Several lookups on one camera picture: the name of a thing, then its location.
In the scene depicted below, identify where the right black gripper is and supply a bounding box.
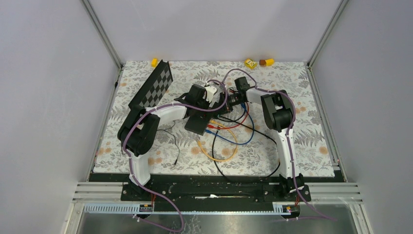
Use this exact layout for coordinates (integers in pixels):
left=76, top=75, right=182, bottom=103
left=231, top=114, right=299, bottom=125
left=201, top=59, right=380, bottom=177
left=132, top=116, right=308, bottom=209
left=213, top=92, right=245, bottom=117

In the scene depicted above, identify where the black ethernet cable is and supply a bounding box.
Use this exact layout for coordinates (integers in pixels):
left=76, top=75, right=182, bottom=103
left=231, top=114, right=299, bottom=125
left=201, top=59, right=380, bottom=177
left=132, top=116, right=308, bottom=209
left=211, top=115, right=282, bottom=179

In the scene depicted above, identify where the black network switch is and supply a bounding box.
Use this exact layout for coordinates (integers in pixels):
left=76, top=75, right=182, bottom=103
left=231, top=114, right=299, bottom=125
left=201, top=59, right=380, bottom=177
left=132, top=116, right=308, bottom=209
left=184, top=113, right=211, bottom=136

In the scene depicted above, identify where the black power adapter with cord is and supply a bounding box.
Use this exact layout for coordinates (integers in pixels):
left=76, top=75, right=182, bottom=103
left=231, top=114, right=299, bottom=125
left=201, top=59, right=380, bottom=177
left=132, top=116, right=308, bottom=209
left=121, top=121, right=181, bottom=166

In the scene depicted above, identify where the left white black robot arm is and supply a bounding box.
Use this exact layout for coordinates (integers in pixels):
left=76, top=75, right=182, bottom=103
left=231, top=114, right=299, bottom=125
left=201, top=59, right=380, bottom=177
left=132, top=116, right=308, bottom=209
left=118, top=84, right=228, bottom=200

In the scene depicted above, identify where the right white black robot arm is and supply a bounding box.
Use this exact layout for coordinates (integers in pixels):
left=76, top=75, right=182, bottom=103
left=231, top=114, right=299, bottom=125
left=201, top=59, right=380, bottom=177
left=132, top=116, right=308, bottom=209
left=229, top=77, right=305, bottom=201

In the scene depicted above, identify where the floral patterned table mat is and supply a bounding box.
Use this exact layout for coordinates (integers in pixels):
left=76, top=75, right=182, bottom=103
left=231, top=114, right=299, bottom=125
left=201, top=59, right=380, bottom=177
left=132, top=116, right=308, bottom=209
left=93, top=61, right=334, bottom=177

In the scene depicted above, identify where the yellow owl toy block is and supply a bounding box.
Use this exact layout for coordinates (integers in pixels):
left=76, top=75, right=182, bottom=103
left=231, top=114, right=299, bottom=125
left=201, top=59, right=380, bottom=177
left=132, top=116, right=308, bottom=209
left=244, top=59, right=257, bottom=70

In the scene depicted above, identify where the black white checkerboard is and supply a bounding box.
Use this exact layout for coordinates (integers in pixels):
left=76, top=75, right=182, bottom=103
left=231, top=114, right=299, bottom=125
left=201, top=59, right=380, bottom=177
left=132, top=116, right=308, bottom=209
left=128, top=60, right=173, bottom=109

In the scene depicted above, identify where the brown block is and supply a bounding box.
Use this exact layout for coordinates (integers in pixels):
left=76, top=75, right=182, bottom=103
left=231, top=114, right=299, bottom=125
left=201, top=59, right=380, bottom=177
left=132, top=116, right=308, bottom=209
left=259, top=59, right=266, bottom=66

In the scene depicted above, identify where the yellow rectangular block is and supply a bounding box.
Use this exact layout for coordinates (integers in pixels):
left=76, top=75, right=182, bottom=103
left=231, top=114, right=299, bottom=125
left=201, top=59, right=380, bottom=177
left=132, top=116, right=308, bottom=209
left=265, top=58, right=275, bottom=66

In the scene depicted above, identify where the small yellow block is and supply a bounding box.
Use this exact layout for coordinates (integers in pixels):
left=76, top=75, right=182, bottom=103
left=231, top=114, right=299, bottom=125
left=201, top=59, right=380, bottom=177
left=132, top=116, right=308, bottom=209
left=150, top=58, right=158, bottom=68

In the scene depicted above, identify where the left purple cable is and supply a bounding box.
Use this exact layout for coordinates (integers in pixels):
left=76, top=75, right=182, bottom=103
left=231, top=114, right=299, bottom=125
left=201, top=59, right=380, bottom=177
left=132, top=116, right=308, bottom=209
left=122, top=79, right=229, bottom=233

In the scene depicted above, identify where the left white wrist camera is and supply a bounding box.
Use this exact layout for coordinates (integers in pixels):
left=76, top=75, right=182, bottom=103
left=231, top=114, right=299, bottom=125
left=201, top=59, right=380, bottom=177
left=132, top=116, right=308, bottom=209
left=204, top=85, right=218, bottom=103

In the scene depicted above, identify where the red ethernet cable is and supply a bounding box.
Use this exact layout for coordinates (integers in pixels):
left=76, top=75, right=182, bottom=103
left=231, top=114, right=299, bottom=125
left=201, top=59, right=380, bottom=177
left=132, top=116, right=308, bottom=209
left=206, top=89, right=250, bottom=131

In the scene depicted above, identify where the blue ethernet cable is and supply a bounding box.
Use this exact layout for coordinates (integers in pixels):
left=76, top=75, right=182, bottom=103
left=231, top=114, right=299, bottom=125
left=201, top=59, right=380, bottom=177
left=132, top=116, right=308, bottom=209
left=205, top=103, right=256, bottom=146

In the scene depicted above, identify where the yellow ethernet cable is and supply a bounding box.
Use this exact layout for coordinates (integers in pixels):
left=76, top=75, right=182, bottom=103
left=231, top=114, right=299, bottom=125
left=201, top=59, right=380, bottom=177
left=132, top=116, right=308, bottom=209
left=196, top=120, right=239, bottom=163

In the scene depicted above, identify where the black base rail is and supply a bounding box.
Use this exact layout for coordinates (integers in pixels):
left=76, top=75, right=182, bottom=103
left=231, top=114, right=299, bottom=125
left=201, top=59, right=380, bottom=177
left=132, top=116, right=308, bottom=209
left=89, top=173, right=312, bottom=214

